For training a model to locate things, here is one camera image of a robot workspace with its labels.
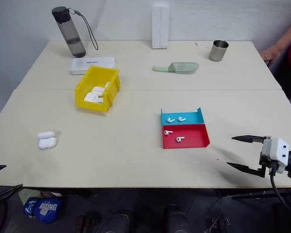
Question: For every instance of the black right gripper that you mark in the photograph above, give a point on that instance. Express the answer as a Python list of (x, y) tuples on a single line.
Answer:
[(269, 165)]

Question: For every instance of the white earbud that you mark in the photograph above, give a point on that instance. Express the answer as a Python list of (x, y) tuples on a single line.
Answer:
[(181, 119), (169, 119), (179, 139), (168, 132)]

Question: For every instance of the yellow plastic bin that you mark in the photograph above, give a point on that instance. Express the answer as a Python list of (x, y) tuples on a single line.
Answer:
[(87, 106)]

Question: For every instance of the white flat lidded box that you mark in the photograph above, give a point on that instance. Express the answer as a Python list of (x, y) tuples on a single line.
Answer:
[(80, 65)]

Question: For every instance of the tall white cardboard box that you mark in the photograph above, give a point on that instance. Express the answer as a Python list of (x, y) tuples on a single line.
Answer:
[(160, 26)]

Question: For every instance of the person's bare hand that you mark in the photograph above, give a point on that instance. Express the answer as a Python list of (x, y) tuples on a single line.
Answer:
[(270, 54)]

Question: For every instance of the blue boxing glove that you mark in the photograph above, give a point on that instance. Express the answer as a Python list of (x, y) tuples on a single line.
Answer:
[(44, 210)]

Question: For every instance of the red plastic tray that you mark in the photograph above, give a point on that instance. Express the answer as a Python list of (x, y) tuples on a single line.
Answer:
[(194, 139)]

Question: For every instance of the blue plastic tray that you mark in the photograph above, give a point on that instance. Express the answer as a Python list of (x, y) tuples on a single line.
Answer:
[(194, 119)]

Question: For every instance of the stainless steel cup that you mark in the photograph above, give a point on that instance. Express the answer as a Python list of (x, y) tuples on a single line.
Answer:
[(217, 52)]

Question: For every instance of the translucent green plastic scoop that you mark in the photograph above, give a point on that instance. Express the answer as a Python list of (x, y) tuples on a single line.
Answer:
[(182, 68)]

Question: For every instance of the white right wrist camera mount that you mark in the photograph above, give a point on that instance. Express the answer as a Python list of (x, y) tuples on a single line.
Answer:
[(276, 150)]

